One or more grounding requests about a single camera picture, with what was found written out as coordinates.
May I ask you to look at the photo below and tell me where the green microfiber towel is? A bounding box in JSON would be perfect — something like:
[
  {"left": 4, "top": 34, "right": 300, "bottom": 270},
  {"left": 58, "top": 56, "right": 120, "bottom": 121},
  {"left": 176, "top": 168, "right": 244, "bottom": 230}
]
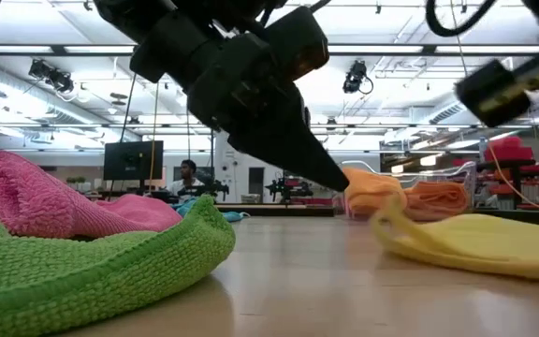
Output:
[{"left": 0, "top": 194, "right": 237, "bottom": 337}]

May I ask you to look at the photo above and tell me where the thin black hanging cable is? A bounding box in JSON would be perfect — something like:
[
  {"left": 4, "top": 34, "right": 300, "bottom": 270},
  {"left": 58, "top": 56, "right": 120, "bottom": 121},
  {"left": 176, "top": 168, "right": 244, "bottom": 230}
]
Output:
[{"left": 184, "top": 110, "right": 192, "bottom": 161}]

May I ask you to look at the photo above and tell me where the clear plastic bin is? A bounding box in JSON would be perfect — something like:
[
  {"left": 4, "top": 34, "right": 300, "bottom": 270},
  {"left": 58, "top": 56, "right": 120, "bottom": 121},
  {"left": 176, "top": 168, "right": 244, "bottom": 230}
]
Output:
[{"left": 334, "top": 160, "right": 478, "bottom": 221}]

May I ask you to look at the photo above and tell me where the black hanging camera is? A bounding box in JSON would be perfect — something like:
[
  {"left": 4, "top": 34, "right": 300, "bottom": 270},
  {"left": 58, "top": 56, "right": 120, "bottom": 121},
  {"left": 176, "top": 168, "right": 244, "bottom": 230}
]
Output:
[{"left": 342, "top": 59, "right": 374, "bottom": 95}]

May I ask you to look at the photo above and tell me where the person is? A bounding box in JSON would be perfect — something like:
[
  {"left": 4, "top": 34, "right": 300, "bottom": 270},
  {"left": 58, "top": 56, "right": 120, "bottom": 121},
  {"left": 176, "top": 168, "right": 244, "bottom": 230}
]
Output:
[{"left": 168, "top": 158, "right": 206, "bottom": 198}]

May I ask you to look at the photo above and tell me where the rig light bar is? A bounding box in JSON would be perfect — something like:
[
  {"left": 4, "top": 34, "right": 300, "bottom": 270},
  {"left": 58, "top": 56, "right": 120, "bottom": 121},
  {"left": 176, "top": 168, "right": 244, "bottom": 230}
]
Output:
[{"left": 0, "top": 43, "right": 539, "bottom": 58}]

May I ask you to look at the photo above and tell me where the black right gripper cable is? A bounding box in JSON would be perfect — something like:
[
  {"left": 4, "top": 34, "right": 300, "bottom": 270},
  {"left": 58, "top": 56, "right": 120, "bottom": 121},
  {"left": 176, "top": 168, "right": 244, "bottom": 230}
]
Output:
[{"left": 426, "top": 0, "right": 499, "bottom": 38}]

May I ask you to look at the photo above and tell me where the black metal rig frame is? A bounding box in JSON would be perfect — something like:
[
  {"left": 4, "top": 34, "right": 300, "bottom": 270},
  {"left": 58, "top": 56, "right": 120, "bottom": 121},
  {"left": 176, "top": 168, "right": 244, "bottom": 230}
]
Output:
[{"left": 215, "top": 203, "right": 539, "bottom": 228}]

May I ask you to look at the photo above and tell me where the black monitor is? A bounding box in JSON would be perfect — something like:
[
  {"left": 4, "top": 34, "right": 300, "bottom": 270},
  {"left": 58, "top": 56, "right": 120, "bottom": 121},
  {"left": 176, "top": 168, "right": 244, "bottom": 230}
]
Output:
[{"left": 103, "top": 139, "right": 165, "bottom": 182}]

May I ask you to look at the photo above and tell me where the thick black hanging cable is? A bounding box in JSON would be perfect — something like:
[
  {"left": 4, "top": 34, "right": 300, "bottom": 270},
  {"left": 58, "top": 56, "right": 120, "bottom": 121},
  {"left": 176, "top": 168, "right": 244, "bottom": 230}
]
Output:
[{"left": 118, "top": 72, "right": 138, "bottom": 143}]

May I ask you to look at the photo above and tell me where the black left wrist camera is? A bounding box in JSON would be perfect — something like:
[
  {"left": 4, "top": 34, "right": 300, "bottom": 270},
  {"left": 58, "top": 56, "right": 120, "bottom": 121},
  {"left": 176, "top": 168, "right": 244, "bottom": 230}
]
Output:
[{"left": 264, "top": 7, "right": 330, "bottom": 81}]

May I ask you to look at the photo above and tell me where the blue microfiber towel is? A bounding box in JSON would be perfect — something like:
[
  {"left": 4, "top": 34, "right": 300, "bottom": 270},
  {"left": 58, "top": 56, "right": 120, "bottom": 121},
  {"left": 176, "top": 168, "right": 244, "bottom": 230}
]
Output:
[{"left": 171, "top": 196, "right": 251, "bottom": 224}]

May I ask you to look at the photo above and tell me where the hanging pendant cable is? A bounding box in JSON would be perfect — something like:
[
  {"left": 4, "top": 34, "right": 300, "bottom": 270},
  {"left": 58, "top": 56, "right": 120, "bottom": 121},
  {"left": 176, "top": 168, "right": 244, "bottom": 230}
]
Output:
[{"left": 449, "top": 0, "right": 539, "bottom": 212}]

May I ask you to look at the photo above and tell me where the yellow microfiber towel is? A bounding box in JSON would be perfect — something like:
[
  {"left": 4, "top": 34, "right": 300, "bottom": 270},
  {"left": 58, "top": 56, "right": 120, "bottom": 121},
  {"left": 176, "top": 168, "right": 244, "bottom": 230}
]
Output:
[{"left": 370, "top": 194, "right": 539, "bottom": 282}]

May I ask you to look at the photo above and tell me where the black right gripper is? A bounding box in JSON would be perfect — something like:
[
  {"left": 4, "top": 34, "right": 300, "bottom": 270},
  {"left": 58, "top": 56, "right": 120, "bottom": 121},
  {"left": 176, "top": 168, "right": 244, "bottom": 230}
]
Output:
[{"left": 454, "top": 44, "right": 539, "bottom": 128}]

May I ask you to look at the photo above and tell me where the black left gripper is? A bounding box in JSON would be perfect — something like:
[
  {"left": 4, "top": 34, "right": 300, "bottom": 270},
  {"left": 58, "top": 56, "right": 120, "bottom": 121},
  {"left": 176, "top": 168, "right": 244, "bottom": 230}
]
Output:
[{"left": 186, "top": 31, "right": 351, "bottom": 193}]

